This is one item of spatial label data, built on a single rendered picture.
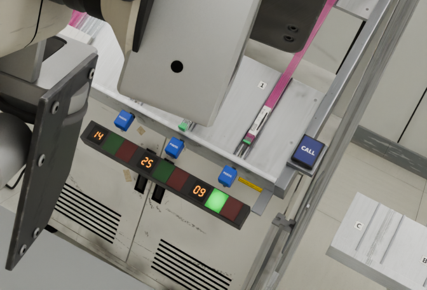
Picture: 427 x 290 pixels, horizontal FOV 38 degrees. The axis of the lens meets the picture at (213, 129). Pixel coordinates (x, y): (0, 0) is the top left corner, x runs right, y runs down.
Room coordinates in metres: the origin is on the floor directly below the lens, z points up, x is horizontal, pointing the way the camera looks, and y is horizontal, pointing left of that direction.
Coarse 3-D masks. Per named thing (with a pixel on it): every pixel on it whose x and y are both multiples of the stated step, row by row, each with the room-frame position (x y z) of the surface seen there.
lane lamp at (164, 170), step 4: (164, 160) 0.94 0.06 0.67; (160, 164) 0.94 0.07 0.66; (164, 164) 0.94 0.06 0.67; (168, 164) 0.94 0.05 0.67; (156, 168) 0.93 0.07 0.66; (160, 168) 0.93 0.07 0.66; (164, 168) 0.93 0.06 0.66; (168, 168) 0.93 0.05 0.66; (172, 168) 0.93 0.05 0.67; (156, 172) 0.92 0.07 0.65; (160, 172) 0.93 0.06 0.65; (164, 172) 0.93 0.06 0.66; (168, 172) 0.93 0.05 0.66; (152, 176) 0.92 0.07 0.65; (156, 176) 0.92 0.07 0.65; (160, 176) 0.92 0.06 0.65; (164, 176) 0.92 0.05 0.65; (168, 176) 0.92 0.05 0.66; (160, 180) 0.92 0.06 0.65; (164, 180) 0.92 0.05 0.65
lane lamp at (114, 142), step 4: (112, 132) 0.97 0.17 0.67; (112, 136) 0.97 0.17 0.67; (116, 136) 0.97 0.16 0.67; (108, 140) 0.96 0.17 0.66; (112, 140) 0.96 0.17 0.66; (116, 140) 0.96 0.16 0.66; (120, 140) 0.96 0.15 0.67; (124, 140) 0.96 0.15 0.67; (104, 144) 0.95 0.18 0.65; (108, 144) 0.95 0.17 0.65; (112, 144) 0.96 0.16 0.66; (116, 144) 0.96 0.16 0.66; (120, 144) 0.96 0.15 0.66; (104, 148) 0.95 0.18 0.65; (108, 148) 0.95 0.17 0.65; (112, 148) 0.95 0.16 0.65; (116, 148) 0.95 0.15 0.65; (112, 152) 0.94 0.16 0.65
